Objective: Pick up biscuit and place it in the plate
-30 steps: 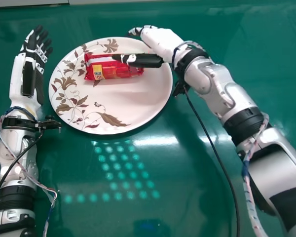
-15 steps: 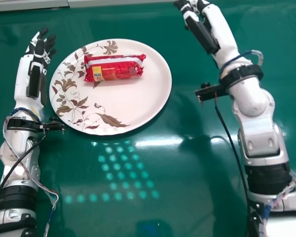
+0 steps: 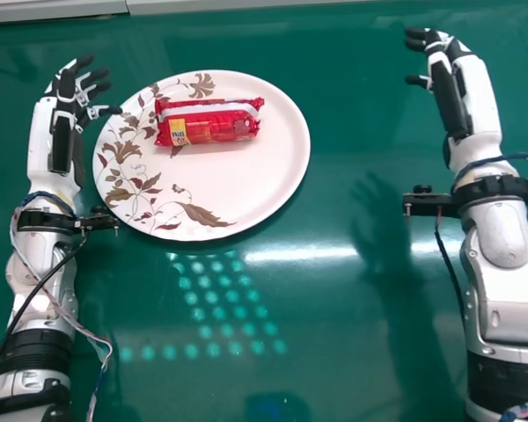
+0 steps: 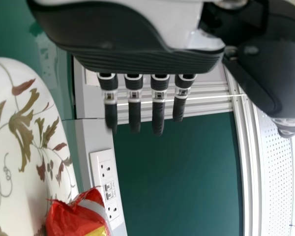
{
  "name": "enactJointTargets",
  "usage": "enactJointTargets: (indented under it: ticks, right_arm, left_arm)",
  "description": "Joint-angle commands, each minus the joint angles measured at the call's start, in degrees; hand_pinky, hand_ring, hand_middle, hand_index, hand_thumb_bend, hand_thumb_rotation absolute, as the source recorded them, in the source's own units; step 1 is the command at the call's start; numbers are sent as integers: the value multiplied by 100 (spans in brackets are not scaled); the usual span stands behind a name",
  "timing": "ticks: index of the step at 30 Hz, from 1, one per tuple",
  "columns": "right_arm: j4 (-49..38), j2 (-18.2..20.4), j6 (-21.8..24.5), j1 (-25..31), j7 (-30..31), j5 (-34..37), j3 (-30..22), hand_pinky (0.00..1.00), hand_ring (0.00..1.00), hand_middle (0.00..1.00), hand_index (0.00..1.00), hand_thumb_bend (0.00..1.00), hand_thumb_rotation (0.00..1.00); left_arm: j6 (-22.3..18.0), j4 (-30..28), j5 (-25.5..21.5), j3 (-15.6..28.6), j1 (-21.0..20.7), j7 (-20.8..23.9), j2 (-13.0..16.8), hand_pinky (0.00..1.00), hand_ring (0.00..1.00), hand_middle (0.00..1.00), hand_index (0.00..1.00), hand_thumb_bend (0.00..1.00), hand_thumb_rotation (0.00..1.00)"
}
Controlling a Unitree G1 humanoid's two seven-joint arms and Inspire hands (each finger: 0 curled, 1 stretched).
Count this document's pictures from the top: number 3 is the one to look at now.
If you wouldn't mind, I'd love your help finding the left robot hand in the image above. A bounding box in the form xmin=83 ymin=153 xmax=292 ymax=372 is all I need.
xmin=13 ymin=55 xmax=122 ymax=233

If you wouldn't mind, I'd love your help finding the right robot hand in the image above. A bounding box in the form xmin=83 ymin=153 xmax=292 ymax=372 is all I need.
xmin=403 ymin=26 xmax=528 ymax=216

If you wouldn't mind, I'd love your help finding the red biscuit packet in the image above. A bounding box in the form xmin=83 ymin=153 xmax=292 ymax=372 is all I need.
xmin=153 ymin=96 xmax=265 ymax=149

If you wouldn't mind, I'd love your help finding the plate with brown leaf pattern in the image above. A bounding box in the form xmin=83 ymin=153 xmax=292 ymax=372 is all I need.
xmin=92 ymin=69 xmax=312 ymax=242

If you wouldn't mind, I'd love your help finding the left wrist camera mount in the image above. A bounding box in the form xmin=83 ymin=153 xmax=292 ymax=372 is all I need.
xmin=75 ymin=205 xmax=121 ymax=237

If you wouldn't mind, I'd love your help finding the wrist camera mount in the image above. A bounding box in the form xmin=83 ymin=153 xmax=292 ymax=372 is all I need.
xmin=75 ymin=205 xmax=121 ymax=237
xmin=402 ymin=184 xmax=462 ymax=220

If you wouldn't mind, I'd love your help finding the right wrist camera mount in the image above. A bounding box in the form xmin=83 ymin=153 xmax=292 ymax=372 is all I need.
xmin=402 ymin=184 xmax=462 ymax=220

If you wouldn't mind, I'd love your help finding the black left camera cable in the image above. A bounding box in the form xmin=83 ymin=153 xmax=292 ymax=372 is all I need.
xmin=0 ymin=226 xmax=92 ymax=388

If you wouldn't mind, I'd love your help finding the black camera cable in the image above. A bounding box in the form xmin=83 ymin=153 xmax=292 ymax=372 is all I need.
xmin=0 ymin=226 xmax=92 ymax=388
xmin=433 ymin=210 xmax=470 ymax=324

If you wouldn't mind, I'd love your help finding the grey cable duct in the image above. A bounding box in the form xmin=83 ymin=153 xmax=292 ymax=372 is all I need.
xmin=0 ymin=0 xmax=528 ymax=25

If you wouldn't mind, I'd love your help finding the black right camera cable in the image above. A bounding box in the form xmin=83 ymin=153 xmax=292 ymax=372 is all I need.
xmin=433 ymin=210 xmax=470 ymax=324

